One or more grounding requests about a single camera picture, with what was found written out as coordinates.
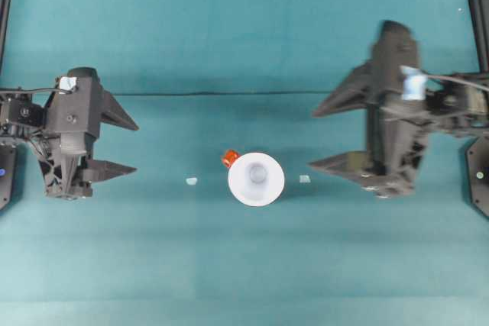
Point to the white paper cup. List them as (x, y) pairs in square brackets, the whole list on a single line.
[(244, 188)]

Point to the small white paper scrap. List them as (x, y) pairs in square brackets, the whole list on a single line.
[(191, 181), (304, 179)]

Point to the blue-green table cloth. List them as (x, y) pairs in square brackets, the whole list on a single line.
[(244, 265)]

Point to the black frame rail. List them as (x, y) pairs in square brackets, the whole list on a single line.
[(480, 17), (4, 17)]

